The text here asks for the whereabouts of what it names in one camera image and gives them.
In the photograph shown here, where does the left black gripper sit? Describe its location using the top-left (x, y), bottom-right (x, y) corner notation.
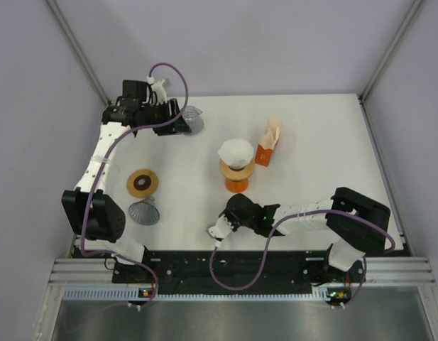
top-left (138, 98), bottom-right (190, 136)

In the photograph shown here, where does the orange glass carafe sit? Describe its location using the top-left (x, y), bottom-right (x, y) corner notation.
top-left (225, 178), bottom-right (248, 193)

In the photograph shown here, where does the wooden dripper ring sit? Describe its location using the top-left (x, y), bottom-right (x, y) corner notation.
top-left (219, 159), bottom-right (256, 182)

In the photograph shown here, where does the grey glass pitcher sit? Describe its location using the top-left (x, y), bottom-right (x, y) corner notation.
top-left (182, 105), bottom-right (204, 135)

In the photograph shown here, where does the white paper coffee filter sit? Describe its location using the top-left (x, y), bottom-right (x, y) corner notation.
top-left (217, 139), bottom-right (254, 168)

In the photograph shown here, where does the orange coffee filter box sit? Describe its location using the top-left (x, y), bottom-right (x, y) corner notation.
top-left (255, 118), bottom-right (283, 167)

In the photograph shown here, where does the grey ribbed dripper cone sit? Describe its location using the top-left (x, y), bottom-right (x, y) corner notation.
top-left (128, 196), bottom-right (160, 226)

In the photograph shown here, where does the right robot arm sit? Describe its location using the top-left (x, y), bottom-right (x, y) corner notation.
top-left (207, 187), bottom-right (396, 281)

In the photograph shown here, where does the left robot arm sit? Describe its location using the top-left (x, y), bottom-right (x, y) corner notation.
top-left (61, 77), bottom-right (190, 282)

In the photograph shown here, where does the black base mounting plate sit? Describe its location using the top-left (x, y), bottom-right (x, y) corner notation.
top-left (112, 251), bottom-right (363, 294)

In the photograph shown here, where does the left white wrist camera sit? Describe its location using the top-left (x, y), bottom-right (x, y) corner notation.
top-left (146, 76), bottom-right (171, 104)

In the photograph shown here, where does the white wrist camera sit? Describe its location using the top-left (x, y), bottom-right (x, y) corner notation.
top-left (146, 76), bottom-right (171, 104)
top-left (206, 212), bottom-right (241, 249)

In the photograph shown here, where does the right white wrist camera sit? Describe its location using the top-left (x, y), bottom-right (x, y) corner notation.
top-left (206, 212), bottom-right (241, 249)

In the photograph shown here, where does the left corner aluminium post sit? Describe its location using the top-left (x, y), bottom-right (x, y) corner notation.
top-left (43, 0), bottom-right (111, 105)

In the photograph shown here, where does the corner aluminium post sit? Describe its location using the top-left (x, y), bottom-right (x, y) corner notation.
top-left (43, 0), bottom-right (111, 105)
top-left (358, 0), bottom-right (427, 106)

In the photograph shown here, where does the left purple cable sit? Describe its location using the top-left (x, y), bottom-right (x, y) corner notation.
top-left (79, 62), bottom-right (190, 313)

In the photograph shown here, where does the aluminium frame rail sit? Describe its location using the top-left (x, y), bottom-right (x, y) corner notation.
top-left (49, 257), bottom-right (437, 286)

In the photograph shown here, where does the grey slotted cable duct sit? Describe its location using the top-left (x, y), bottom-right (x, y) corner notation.
top-left (62, 286), bottom-right (345, 303)

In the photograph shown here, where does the right corner aluminium post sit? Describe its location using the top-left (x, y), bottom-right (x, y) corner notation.
top-left (358, 0), bottom-right (427, 106)

